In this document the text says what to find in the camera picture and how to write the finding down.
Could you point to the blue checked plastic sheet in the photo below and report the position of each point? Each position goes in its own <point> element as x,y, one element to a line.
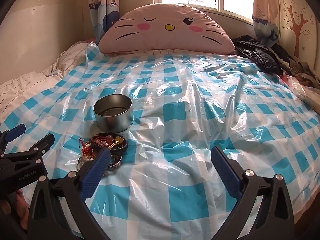
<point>175,130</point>

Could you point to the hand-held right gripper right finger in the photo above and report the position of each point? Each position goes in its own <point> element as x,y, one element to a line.
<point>226,173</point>

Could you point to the black puffer jacket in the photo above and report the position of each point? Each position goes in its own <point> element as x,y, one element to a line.
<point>260,55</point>

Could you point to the pile of clothes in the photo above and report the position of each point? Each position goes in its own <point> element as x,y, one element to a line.
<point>300,70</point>

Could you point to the pink cat face pillow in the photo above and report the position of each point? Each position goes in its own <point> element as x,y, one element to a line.
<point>162,40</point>

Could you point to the white quilt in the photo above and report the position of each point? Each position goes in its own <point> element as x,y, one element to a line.
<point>20,87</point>

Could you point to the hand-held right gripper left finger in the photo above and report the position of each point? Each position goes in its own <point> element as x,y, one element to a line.
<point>96,173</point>

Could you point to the gold triangle pendant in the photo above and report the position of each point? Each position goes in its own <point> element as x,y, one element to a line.
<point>118,140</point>

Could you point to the round metal tin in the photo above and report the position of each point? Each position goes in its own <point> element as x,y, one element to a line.
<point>112,120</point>

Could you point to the brown tree wall decal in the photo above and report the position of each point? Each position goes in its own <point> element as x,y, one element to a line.
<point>298,30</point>

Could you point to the black bangle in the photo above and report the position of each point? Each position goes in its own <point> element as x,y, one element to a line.
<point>120,150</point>

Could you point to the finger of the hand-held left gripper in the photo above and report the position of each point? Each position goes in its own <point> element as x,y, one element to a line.
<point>15,131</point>
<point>43,142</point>

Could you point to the whale print curtain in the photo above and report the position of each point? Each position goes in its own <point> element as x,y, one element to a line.
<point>262,12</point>
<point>105,10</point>

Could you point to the person's left hand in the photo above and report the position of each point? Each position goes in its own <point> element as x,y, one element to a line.
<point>20,202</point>

